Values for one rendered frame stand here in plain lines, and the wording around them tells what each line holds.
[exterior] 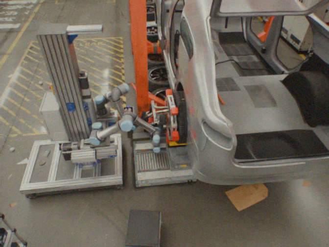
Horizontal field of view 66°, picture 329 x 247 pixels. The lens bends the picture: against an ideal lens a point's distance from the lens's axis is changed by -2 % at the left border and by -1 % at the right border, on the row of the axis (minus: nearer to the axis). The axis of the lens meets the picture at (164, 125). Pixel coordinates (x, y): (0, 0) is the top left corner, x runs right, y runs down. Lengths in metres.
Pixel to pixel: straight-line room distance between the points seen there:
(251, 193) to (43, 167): 2.80
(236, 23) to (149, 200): 3.78
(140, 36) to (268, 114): 1.78
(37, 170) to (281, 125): 3.15
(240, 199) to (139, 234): 1.44
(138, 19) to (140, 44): 0.29
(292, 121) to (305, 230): 1.32
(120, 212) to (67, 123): 1.27
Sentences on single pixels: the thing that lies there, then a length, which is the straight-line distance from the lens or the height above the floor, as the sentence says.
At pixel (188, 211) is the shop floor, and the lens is 3.39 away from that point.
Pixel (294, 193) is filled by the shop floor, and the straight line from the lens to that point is 3.95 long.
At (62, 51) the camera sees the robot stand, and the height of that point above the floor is 1.86.
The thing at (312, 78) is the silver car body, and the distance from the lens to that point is 3.54.
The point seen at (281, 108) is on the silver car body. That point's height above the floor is 1.00.
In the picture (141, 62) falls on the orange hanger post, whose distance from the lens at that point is 3.22.
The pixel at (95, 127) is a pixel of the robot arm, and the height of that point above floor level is 1.05.
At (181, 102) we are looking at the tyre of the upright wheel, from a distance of 2.97.
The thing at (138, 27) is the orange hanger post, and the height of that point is 1.84.
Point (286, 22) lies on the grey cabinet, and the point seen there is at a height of 0.46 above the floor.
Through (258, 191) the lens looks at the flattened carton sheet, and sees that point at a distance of 3.76.
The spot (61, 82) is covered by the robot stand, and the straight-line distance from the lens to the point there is 2.76.
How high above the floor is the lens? 2.96
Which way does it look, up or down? 43 degrees down
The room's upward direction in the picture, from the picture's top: 2 degrees clockwise
